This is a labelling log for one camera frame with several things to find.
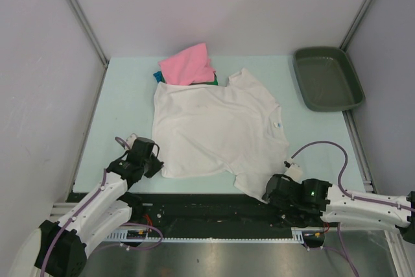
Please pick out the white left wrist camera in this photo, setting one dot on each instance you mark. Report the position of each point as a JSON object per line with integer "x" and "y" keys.
{"x": 129, "y": 142}

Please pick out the pink folded t shirt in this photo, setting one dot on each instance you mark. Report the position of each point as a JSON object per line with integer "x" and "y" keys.
{"x": 181, "y": 68}

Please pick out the aluminium frame post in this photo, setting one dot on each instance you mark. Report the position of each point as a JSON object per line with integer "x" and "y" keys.
{"x": 356, "y": 23}
{"x": 85, "y": 25}

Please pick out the left aluminium frame post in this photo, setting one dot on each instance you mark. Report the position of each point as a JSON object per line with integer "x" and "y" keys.
{"x": 85, "y": 25}

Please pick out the white t shirt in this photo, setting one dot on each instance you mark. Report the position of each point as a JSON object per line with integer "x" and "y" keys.
{"x": 204, "y": 130}

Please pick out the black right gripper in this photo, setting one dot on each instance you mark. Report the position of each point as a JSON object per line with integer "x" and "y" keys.
{"x": 273, "y": 201}

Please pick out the blue folded t shirt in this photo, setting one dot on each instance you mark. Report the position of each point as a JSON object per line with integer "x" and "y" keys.
{"x": 159, "y": 77}

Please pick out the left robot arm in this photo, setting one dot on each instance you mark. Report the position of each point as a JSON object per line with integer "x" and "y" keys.
{"x": 67, "y": 243}

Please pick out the white slotted cable duct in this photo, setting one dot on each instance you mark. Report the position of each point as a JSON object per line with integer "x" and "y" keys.
{"x": 294, "y": 236}

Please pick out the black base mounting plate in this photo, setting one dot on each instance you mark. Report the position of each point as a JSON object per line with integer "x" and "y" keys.
{"x": 203, "y": 216}

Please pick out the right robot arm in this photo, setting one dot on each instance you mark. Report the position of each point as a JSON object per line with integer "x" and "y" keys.
{"x": 314, "y": 202}

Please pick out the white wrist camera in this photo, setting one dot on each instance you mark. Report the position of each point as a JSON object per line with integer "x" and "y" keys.
{"x": 129, "y": 142}
{"x": 293, "y": 170}

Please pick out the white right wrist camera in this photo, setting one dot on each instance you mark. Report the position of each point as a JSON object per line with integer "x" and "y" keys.
{"x": 293, "y": 170}

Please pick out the right aluminium frame post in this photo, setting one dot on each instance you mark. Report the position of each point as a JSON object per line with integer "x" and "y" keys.
{"x": 356, "y": 23}

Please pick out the aluminium front frame rail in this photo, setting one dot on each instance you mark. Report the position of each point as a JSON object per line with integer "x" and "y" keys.
{"x": 62, "y": 212}

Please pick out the dark green plastic bin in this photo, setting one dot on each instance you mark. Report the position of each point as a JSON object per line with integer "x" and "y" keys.
{"x": 327, "y": 79}

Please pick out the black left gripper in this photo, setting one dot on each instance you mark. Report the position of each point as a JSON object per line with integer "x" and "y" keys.
{"x": 156, "y": 167}

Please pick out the green folded t shirt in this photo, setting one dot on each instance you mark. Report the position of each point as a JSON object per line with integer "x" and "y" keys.
{"x": 205, "y": 80}

